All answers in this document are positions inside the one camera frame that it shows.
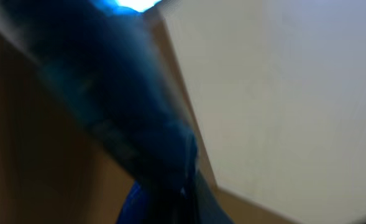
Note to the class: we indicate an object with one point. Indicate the blue Oreo cookie pack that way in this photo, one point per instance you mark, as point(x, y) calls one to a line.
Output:
point(99, 58)

